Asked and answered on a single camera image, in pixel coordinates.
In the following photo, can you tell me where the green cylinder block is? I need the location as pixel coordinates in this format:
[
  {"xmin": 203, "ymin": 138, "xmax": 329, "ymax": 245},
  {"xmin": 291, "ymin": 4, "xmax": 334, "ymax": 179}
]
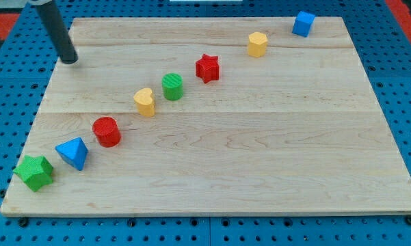
[{"xmin": 161, "ymin": 73, "xmax": 183, "ymax": 100}]

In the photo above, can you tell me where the light wooden board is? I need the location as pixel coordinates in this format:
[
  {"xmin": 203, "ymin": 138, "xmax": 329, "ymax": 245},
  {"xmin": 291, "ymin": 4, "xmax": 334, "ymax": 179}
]
[{"xmin": 1, "ymin": 17, "xmax": 411, "ymax": 217}]

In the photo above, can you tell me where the blue cube block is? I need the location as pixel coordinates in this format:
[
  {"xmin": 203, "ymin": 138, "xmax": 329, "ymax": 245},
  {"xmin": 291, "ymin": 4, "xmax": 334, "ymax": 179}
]
[{"xmin": 292, "ymin": 11, "xmax": 316, "ymax": 38}]

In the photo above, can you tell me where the red star block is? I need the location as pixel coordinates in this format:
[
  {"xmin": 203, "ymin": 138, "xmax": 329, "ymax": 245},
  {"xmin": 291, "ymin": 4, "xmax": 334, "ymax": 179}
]
[{"xmin": 195, "ymin": 53, "xmax": 220, "ymax": 83}]

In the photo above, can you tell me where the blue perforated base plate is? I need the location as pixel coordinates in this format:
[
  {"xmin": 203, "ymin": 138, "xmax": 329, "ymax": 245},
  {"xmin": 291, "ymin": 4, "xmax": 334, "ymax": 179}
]
[{"xmin": 0, "ymin": 0, "xmax": 411, "ymax": 245}]

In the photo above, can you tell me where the blue triangle block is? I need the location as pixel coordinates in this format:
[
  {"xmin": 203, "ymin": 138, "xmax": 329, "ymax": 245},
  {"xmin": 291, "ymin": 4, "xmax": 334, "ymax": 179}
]
[{"xmin": 55, "ymin": 137, "xmax": 88, "ymax": 171}]

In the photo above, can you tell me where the green star block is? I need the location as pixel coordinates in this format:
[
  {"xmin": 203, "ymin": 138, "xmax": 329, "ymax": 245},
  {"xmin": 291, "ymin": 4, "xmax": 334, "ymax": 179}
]
[{"xmin": 13, "ymin": 155, "xmax": 53, "ymax": 192}]

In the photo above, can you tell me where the red cylinder block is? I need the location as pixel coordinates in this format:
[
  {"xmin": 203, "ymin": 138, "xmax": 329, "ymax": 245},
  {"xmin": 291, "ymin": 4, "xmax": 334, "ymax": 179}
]
[{"xmin": 92, "ymin": 117, "xmax": 121, "ymax": 148}]

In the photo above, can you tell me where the yellow hexagon block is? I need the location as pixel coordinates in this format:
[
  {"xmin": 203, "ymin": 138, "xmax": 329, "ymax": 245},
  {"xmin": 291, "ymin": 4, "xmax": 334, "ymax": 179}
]
[{"xmin": 248, "ymin": 32, "xmax": 268, "ymax": 57}]

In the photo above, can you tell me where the yellow heart block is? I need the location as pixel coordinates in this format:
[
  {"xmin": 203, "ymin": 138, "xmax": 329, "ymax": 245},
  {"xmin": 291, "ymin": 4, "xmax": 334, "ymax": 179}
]
[{"xmin": 133, "ymin": 87, "xmax": 155, "ymax": 117}]

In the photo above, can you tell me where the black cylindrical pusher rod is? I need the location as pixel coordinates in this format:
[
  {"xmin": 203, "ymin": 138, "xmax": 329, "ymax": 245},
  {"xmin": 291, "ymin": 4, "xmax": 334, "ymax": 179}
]
[{"xmin": 31, "ymin": 0, "xmax": 78, "ymax": 64}]

